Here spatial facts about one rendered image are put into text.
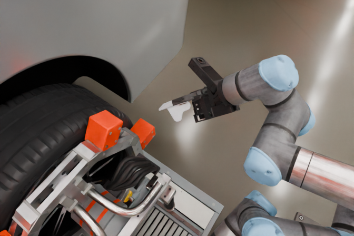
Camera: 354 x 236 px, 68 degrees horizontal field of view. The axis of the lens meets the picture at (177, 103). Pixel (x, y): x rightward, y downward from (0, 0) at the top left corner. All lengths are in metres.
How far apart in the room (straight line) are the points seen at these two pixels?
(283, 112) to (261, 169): 0.14
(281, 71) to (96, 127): 0.52
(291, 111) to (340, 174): 0.15
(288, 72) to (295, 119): 0.10
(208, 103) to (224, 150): 1.33
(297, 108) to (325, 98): 1.88
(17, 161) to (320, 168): 0.69
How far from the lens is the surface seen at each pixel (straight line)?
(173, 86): 2.24
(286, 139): 0.57
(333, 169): 0.55
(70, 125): 0.81
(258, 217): 0.60
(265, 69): 0.56
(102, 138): 0.79
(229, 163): 1.96
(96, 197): 0.86
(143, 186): 1.72
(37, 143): 0.79
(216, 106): 0.66
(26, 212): 0.81
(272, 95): 0.58
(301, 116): 0.62
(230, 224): 0.70
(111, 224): 0.94
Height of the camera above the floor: 1.82
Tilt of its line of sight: 58 degrees down
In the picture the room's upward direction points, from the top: straight up
